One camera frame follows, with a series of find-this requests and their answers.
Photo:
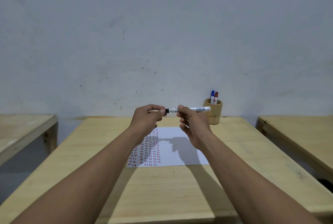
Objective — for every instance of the bamboo pen holder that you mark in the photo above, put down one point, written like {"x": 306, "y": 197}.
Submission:
{"x": 215, "y": 114}

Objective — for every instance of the person's left hand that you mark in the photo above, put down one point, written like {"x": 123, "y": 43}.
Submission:
{"x": 144, "y": 121}

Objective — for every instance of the person's right thumb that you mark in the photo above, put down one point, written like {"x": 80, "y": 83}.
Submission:
{"x": 185, "y": 110}

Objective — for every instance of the person's right hand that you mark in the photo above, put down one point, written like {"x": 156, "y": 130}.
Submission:
{"x": 195, "y": 127}

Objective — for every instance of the person's left forearm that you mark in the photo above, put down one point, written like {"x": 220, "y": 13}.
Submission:
{"x": 78, "y": 184}

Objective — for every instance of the white marker pen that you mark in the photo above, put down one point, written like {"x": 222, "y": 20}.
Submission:
{"x": 193, "y": 109}

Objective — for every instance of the red capped marker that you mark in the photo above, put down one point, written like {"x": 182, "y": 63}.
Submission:
{"x": 215, "y": 97}

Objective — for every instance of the person's left thumb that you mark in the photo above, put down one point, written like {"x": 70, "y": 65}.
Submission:
{"x": 158, "y": 114}

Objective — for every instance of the wooden side table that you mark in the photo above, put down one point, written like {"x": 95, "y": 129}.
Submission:
{"x": 299, "y": 140}
{"x": 20, "y": 132}

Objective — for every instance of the blue capped marker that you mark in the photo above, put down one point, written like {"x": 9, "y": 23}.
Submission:
{"x": 212, "y": 96}

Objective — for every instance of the person's right forearm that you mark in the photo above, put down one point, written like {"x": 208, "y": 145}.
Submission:
{"x": 249, "y": 187}

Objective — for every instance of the white paper with dashes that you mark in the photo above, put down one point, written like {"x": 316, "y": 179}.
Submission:
{"x": 169, "y": 151}

